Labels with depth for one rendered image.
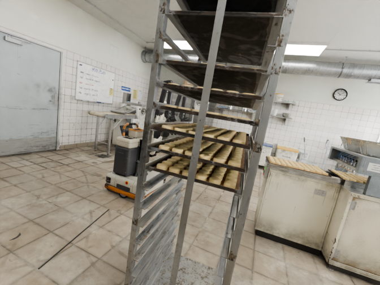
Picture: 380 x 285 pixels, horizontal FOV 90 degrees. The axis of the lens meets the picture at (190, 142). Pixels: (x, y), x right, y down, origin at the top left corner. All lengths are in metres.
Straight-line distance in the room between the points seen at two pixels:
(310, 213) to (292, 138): 4.05
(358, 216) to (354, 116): 4.51
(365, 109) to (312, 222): 4.65
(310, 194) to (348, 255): 0.60
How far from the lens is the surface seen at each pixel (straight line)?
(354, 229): 2.47
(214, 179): 0.81
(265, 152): 5.69
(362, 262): 2.64
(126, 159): 2.68
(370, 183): 2.34
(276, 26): 0.85
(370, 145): 2.37
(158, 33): 0.86
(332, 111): 6.51
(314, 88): 6.47
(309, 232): 2.61
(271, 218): 2.50
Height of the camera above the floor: 1.33
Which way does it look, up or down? 10 degrees down
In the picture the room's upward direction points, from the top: 10 degrees clockwise
